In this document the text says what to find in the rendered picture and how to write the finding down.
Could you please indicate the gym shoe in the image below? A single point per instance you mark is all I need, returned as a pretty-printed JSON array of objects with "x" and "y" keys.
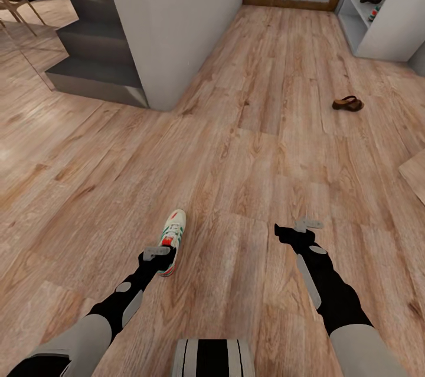
[
  {"x": 173, "y": 230},
  {"x": 374, "y": 13}
]

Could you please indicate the stairs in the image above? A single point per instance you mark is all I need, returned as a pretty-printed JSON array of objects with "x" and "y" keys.
[{"x": 76, "y": 46}]

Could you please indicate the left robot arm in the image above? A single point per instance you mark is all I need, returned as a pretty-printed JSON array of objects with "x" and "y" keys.
[{"x": 78, "y": 351}]

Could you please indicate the robot trunk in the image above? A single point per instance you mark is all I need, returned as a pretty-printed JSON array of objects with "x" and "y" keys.
[{"x": 212, "y": 358}]

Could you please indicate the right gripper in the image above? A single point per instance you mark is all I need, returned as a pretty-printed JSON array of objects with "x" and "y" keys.
[{"x": 289, "y": 236}]

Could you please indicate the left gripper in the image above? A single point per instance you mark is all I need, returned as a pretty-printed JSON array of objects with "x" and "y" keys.
[{"x": 160, "y": 262}]

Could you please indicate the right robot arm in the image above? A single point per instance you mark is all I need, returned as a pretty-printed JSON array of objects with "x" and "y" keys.
[{"x": 359, "y": 349}]

